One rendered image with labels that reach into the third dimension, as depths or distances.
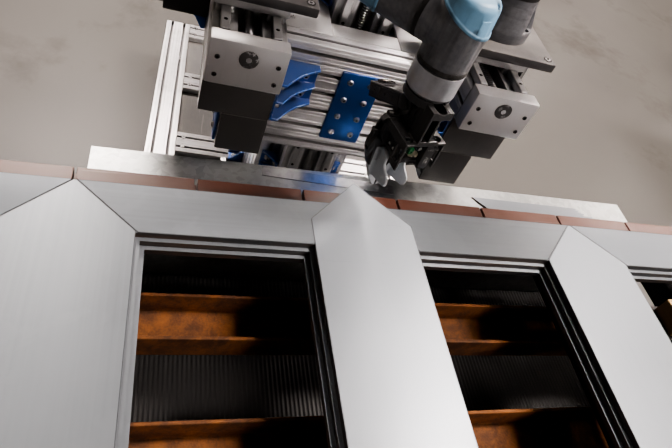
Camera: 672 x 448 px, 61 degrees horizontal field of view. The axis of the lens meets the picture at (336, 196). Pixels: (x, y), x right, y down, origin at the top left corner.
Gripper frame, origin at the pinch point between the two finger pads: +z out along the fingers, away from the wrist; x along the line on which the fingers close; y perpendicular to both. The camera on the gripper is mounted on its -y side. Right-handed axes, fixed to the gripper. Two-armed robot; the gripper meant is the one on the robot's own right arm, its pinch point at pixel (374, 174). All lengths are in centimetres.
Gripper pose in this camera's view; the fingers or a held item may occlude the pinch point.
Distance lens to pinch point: 96.9
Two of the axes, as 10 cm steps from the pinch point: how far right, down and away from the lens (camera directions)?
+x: 8.8, -0.8, 4.7
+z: -3.0, 6.6, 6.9
